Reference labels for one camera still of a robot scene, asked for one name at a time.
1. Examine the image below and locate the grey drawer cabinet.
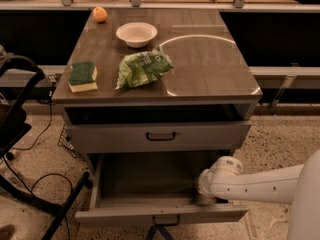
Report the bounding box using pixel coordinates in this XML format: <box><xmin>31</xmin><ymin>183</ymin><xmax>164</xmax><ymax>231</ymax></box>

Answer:
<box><xmin>51</xmin><ymin>7</ymin><xmax>263</xmax><ymax>192</ymax></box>

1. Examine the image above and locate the grey top drawer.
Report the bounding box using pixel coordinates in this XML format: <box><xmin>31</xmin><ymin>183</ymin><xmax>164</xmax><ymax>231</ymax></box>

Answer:
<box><xmin>65</xmin><ymin>121</ymin><xmax>251</xmax><ymax>154</ymax></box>

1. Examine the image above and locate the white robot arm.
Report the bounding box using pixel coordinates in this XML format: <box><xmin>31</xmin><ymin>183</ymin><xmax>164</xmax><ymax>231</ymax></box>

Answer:
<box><xmin>198</xmin><ymin>151</ymin><xmax>320</xmax><ymax>240</ymax></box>

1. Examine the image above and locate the orange fruit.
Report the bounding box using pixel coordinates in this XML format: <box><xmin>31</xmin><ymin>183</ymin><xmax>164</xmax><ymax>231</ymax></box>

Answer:
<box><xmin>93</xmin><ymin>7</ymin><xmax>108</xmax><ymax>23</ymax></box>

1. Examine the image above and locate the green yellow sponge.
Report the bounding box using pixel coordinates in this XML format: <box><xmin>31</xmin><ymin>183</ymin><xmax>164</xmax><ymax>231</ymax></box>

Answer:
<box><xmin>68</xmin><ymin>61</ymin><xmax>98</xmax><ymax>93</ymax></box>

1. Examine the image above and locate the wire basket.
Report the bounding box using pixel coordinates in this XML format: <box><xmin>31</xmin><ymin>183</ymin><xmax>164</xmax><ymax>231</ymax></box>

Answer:
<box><xmin>57</xmin><ymin>126</ymin><xmax>82</xmax><ymax>159</ymax></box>

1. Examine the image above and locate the black chair frame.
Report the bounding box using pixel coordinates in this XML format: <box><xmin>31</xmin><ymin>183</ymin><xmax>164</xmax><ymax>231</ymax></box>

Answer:
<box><xmin>0</xmin><ymin>53</ymin><xmax>89</xmax><ymax>240</ymax></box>

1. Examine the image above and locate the green chip bag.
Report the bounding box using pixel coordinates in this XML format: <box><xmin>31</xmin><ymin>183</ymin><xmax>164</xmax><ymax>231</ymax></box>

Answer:
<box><xmin>116</xmin><ymin>46</ymin><xmax>173</xmax><ymax>89</ymax></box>

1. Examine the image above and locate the black floor cable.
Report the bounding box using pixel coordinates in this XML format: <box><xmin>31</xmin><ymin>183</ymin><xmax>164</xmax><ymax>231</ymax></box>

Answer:
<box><xmin>0</xmin><ymin>87</ymin><xmax>74</xmax><ymax>240</ymax></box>

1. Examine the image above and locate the grey drawer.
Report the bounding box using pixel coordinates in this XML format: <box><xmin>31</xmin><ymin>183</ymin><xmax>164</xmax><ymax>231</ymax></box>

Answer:
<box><xmin>76</xmin><ymin>151</ymin><xmax>248</xmax><ymax>227</ymax></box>
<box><xmin>65</xmin><ymin>121</ymin><xmax>251</xmax><ymax>154</ymax></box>

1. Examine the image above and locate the white bowl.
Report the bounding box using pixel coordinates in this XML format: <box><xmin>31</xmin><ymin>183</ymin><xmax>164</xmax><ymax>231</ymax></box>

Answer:
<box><xmin>116</xmin><ymin>22</ymin><xmax>158</xmax><ymax>48</ymax></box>

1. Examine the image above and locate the blue tape cross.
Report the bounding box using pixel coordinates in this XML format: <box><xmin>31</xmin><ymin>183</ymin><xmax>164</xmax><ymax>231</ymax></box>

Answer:
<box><xmin>145</xmin><ymin>225</ymin><xmax>174</xmax><ymax>240</ymax></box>

